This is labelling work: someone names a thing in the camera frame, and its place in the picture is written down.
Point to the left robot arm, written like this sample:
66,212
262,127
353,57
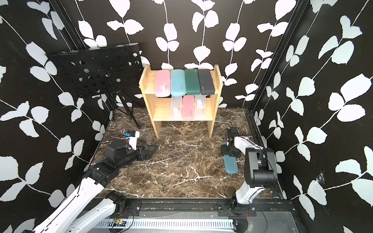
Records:
66,219

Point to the pink pencil case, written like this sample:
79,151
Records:
162,83
188,107

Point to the teal pencil case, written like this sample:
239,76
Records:
230,164

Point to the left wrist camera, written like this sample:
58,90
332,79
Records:
133,138

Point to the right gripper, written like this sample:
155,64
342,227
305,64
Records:
224,149

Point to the small circuit board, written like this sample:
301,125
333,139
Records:
118,223

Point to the dark grey pencil case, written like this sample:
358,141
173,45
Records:
206,82

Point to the black perforated music stand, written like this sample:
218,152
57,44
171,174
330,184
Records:
114,71

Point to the clear pencil case right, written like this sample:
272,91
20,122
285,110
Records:
200,106

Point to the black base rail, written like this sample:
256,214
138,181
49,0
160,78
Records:
222,206

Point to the light blue pencil case top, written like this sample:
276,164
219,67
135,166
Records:
178,85

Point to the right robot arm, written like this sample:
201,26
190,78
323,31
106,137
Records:
259,166

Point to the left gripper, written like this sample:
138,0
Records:
148,155

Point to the pink pencil case top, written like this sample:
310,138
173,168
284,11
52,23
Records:
162,83

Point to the dark green pencil case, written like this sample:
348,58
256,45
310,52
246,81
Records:
192,82

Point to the white ribbed cable duct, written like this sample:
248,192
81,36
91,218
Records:
172,224

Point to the frosted clear pencil case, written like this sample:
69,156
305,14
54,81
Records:
176,108

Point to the wooden two-tier shelf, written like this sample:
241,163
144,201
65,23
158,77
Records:
159,108

